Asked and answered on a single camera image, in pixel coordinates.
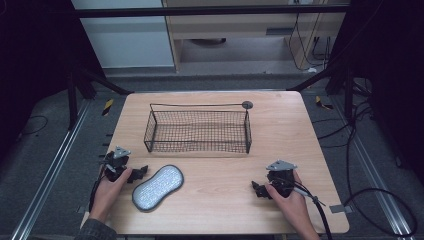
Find black horizontal frame bar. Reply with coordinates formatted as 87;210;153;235
73;4;352;19

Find black curtain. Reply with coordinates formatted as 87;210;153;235
0;0;106;164
328;0;424;186

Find thin black floor cable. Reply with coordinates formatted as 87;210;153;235
20;114;50;137

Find person's left hand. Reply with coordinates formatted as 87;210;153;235
88;167;133;224

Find aluminium floor rail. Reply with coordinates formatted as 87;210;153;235
9;99;92;240
329;95;415;240

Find grey oval scrubbing pad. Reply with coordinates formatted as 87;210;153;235
131;164;185;213

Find yellow and black tape strip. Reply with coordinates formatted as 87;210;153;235
101;97;115;117
314;95;335;111

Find black wire mesh basket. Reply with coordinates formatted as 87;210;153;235
143;100;255;155

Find black hanging cables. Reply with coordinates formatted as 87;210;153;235
287;11;333;73

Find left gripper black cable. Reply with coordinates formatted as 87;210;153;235
87;159;116;213

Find person's right hand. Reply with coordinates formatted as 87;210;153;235
264;170;322;240

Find black metal stand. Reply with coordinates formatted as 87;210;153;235
287;61;355;122
66;64;135;132

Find light wooden desk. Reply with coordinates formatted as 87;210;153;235
161;0;352;73

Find grey tape piece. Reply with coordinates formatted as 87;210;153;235
328;203;354;215

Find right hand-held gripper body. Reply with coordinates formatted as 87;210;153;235
265;159;299;198

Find black looped floor cable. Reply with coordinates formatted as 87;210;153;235
342;187;419;238

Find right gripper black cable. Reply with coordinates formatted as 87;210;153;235
281;177;334;240

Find white cabinet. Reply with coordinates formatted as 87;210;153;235
70;0;176;70

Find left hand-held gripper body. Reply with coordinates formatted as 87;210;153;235
102;145;132;183

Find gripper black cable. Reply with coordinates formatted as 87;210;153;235
87;159;116;213
281;177;334;240

